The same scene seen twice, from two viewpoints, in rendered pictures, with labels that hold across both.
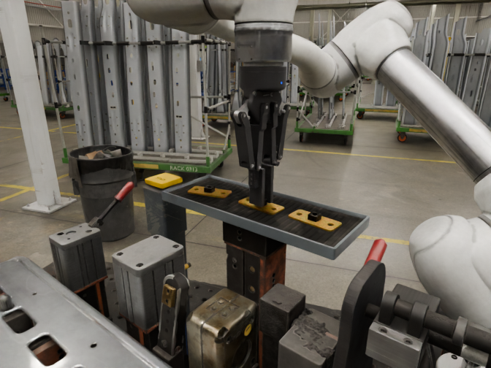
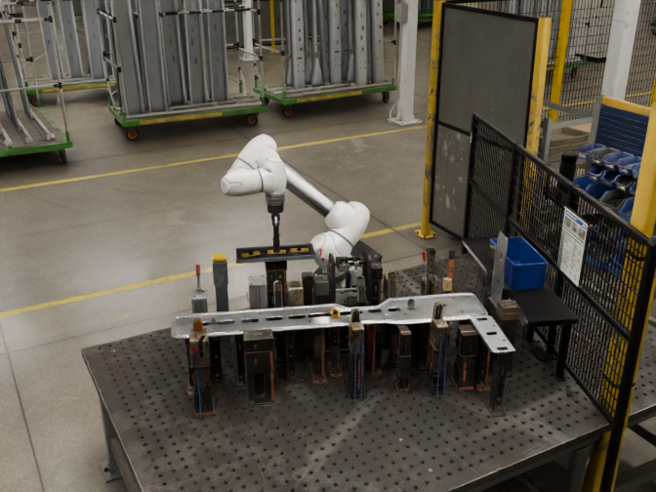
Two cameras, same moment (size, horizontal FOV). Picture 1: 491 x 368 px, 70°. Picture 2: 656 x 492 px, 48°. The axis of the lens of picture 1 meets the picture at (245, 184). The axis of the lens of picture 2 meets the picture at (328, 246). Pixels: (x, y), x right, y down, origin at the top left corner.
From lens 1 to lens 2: 2.95 m
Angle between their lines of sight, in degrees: 44
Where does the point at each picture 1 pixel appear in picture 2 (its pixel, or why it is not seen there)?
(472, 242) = (333, 241)
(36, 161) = not seen: outside the picture
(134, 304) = (261, 299)
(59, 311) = (233, 315)
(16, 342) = (238, 323)
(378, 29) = (266, 153)
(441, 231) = (322, 241)
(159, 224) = (224, 278)
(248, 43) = (277, 200)
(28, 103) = not seen: outside the picture
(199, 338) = (295, 293)
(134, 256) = (257, 282)
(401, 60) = not seen: hidden behind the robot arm
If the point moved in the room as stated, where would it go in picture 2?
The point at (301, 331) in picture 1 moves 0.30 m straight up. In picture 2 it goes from (317, 279) to (317, 218)
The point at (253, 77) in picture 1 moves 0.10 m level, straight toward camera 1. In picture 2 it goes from (278, 209) to (293, 215)
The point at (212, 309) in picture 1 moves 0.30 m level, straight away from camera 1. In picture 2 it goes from (293, 285) to (243, 267)
